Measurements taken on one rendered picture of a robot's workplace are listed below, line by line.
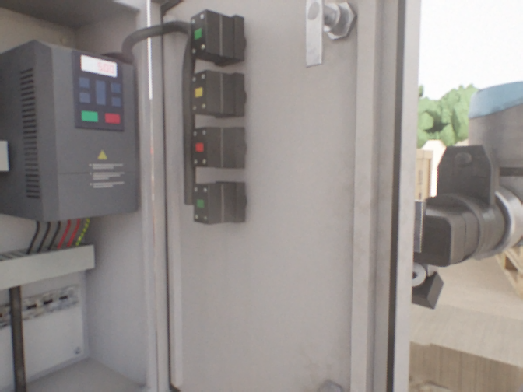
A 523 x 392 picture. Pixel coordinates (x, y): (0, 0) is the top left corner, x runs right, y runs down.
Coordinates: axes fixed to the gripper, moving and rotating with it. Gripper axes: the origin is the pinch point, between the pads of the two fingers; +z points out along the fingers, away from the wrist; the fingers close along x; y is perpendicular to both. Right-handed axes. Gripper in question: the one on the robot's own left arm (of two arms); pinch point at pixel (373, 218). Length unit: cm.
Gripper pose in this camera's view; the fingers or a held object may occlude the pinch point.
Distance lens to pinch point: 32.9
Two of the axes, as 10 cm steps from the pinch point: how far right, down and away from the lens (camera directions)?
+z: -7.5, 0.6, -6.6
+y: 0.0, 10.0, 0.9
